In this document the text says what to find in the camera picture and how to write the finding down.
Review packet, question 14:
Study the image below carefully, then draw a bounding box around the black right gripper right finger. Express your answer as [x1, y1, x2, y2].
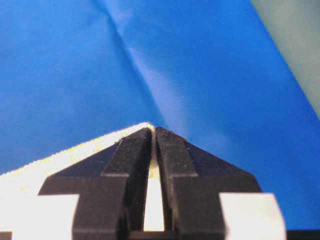
[155, 127, 262, 240]

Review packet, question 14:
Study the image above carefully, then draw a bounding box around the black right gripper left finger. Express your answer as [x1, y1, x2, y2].
[39, 127, 152, 240]

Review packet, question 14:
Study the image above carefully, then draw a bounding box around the yellow white checked towel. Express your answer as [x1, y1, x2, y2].
[0, 122, 156, 240]

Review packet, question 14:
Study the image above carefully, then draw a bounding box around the blue table cloth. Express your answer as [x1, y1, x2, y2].
[0, 0, 320, 230]

